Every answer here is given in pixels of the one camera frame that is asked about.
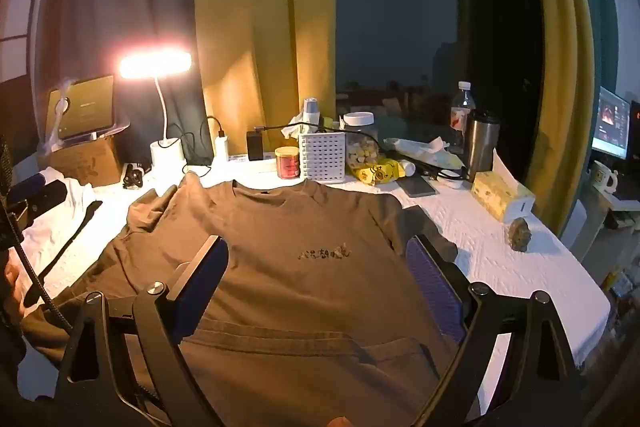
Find crumpled white tissue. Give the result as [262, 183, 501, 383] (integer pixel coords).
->
[280, 109, 321, 140]

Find yellow snack packet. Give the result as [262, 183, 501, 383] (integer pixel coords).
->
[352, 157, 408, 185]

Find steel tumbler with black lid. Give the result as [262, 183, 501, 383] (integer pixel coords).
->
[465, 109, 501, 184]

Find wide yellow curtain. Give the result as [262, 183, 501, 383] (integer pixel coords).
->
[194, 0, 338, 158]

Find red jar with gold lid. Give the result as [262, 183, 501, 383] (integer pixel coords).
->
[275, 147, 302, 180]

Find computer monitor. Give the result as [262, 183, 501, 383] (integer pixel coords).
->
[592, 86, 632, 160]

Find black charger cable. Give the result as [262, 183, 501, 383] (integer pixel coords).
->
[170, 116, 226, 168]

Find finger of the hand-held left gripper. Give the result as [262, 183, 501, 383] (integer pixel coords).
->
[7, 172, 69, 224]

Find clear plastic water bottle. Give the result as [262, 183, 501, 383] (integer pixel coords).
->
[450, 81, 475, 148]

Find white side table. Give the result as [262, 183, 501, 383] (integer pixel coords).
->
[565, 184, 640, 268]

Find white textured table cover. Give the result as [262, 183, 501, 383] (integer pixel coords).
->
[10, 152, 613, 418]

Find black cable bundle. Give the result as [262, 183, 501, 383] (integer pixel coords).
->
[122, 162, 149, 190]

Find brown cardboard box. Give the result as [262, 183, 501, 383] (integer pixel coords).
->
[50, 134, 126, 188]

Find laptop screen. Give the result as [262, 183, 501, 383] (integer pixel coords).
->
[47, 74, 117, 140]

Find narrow yellow curtain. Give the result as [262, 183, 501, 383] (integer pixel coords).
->
[517, 0, 606, 228]

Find black usb cable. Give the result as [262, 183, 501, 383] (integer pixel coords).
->
[254, 119, 346, 135]

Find braided left gripper cable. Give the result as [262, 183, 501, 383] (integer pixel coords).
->
[0, 197, 76, 343]

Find silver tablet stand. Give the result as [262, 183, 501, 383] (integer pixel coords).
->
[62, 121, 132, 142]

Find dark printed t-shirt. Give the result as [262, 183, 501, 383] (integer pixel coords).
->
[22, 172, 481, 427]

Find clear jar with white lid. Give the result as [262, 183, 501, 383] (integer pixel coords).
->
[342, 112, 381, 172]

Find yellow tissue box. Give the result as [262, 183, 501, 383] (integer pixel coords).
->
[471, 154, 537, 223]

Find black charger plug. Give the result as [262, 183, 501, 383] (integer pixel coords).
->
[246, 130, 266, 162]

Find white printed mug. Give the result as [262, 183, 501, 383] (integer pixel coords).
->
[592, 160, 619, 192]

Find white perforated plastic basket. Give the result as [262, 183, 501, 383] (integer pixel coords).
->
[298, 131, 348, 185]

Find small grey rock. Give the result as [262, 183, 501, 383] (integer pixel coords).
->
[507, 217, 532, 253]

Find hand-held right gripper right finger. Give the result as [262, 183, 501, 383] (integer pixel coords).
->
[405, 234, 586, 427]

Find person's left hand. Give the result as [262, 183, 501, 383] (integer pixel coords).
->
[0, 252, 25, 323]

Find white desk lamp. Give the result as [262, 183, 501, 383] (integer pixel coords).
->
[117, 48, 194, 178]

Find white power strip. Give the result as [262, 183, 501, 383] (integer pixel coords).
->
[212, 152, 281, 176]

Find dark smartphone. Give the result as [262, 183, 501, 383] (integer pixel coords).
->
[397, 176, 440, 198]

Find white garment with black trim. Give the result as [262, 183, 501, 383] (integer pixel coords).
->
[12, 167, 104, 308]

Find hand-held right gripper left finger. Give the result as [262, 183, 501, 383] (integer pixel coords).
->
[52, 234, 231, 427]

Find white plastic bag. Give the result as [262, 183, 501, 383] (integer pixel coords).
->
[382, 136, 468, 170]

